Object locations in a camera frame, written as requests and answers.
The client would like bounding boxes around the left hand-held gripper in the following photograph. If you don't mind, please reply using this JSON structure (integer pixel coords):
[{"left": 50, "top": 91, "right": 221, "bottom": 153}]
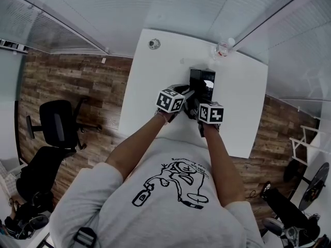
[{"left": 155, "top": 84, "right": 195, "bottom": 124}]

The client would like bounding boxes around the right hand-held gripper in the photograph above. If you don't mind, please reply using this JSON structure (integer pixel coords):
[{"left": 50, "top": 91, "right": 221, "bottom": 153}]
[{"left": 184, "top": 98, "right": 224, "bottom": 138}]

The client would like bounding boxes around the person's left forearm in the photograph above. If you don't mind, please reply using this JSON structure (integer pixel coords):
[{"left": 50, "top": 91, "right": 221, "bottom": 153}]
[{"left": 106, "top": 111, "right": 177, "bottom": 182}]

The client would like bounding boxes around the person's right forearm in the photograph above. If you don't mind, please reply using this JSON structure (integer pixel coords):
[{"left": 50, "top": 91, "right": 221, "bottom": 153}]
[{"left": 202, "top": 123, "right": 247, "bottom": 209}]

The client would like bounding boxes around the black desk telephone base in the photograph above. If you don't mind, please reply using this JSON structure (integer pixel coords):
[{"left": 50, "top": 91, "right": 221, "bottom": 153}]
[{"left": 189, "top": 68, "right": 216, "bottom": 103}]

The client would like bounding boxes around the white table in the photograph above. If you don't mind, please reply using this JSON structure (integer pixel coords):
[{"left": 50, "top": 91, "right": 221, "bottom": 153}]
[{"left": 118, "top": 28, "right": 268, "bottom": 160}]

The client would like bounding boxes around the clear plastic bottle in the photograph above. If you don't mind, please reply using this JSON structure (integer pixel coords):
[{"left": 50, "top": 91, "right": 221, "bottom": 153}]
[{"left": 214, "top": 37, "right": 236, "bottom": 62}]

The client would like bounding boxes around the white folding rack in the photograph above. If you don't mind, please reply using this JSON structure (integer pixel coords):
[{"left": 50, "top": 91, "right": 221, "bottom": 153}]
[{"left": 289, "top": 125, "right": 327, "bottom": 165}]

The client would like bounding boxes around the person's white printed shirt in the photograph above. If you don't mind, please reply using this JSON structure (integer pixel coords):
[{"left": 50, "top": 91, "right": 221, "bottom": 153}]
[{"left": 49, "top": 135, "right": 265, "bottom": 248}]

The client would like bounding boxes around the round black side table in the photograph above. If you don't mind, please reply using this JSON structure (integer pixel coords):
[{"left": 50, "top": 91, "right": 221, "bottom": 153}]
[{"left": 282, "top": 159, "right": 330, "bottom": 212}]

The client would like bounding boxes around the silver chair base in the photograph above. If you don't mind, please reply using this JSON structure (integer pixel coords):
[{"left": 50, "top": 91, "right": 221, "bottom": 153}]
[{"left": 263, "top": 216, "right": 285, "bottom": 237}]

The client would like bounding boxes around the black office chair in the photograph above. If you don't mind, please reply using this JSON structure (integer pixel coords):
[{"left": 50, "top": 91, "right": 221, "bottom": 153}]
[{"left": 16, "top": 97, "right": 103, "bottom": 204}]

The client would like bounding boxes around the black equipment bundle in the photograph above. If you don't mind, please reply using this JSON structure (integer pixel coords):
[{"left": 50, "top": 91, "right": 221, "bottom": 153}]
[{"left": 3, "top": 199, "right": 50, "bottom": 240}]

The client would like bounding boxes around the round cable grommet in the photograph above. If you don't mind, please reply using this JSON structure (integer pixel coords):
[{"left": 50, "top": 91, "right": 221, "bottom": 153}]
[{"left": 147, "top": 38, "right": 162, "bottom": 50}]

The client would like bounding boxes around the black floor cable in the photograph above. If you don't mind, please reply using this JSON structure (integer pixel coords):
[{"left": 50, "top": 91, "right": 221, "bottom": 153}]
[{"left": 245, "top": 189, "right": 262, "bottom": 200}]

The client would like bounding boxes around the black strap buckle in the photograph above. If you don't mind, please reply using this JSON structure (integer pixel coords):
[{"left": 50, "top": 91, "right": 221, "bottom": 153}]
[{"left": 73, "top": 226, "right": 98, "bottom": 248}]

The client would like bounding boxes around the white wall shelf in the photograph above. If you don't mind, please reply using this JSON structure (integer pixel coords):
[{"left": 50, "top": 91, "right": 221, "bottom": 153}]
[{"left": 0, "top": 38, "right": 28, "bottom": 54}]

